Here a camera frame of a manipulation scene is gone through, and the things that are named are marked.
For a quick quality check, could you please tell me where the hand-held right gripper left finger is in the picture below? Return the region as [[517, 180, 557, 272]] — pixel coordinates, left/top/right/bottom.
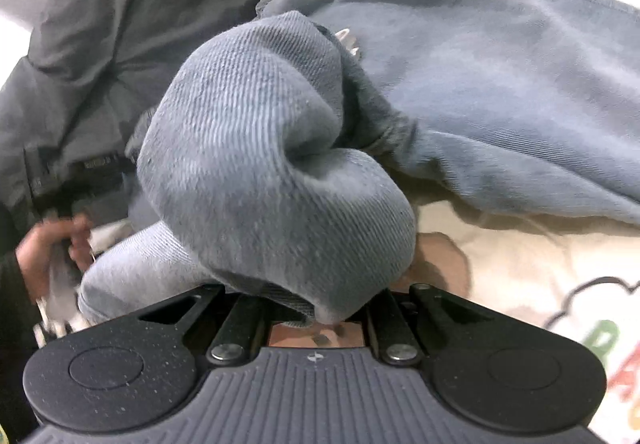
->
[[137, 283, 266, 367]]

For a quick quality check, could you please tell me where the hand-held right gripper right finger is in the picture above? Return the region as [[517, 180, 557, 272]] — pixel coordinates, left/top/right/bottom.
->
[[365, 282, 496, 367]]

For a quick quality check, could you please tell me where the grey-blue garment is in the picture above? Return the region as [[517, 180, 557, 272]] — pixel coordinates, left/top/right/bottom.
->
[[77, 0, 640, 327]]

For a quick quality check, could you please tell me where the person's left hand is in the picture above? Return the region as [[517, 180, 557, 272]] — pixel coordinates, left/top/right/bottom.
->
[[15, 215, 95, 304]]

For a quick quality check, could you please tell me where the cream bear print bed sheet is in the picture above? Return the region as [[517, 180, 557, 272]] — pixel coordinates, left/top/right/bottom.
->
[[300, 0, 640, 444]]

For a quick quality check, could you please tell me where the dark grey pillow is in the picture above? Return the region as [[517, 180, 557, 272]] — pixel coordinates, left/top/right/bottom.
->
[[0, 0, 321, 235]]

